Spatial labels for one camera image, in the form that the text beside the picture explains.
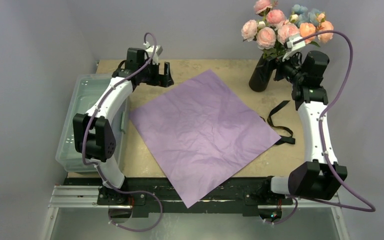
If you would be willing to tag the black cylindrical vase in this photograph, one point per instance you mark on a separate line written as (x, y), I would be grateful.
(262, 73)

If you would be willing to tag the blue flower stem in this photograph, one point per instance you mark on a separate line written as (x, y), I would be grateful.
(305, 15)

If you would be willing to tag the purple tissue paper sheet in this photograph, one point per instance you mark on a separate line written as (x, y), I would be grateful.
(201, 134)

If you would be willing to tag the pale pink rose stem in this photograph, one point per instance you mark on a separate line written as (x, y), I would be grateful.
(266, 9)

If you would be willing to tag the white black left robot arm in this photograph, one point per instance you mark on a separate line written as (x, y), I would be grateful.
(94, 135)

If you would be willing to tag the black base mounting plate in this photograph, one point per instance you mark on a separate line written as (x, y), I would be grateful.
(247, 196)

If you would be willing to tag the white pink rose stem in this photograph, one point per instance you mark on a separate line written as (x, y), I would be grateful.
(269, 39)

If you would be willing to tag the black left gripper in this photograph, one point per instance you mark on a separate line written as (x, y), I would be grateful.
(159, 79)

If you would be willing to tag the peach pink rose stem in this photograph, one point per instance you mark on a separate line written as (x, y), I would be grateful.
(307, 29)

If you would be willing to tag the clear plastic storage box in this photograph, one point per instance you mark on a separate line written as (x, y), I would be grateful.
(87, 91)

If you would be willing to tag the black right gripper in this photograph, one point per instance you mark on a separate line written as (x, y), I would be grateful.
(282, 70)

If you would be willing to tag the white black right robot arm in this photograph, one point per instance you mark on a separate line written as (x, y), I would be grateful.
(320, 176)

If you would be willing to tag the aluminium frame rail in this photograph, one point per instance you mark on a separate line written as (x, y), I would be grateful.
(73, 214)

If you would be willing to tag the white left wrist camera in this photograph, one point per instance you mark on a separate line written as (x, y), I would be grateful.
(153, 52)

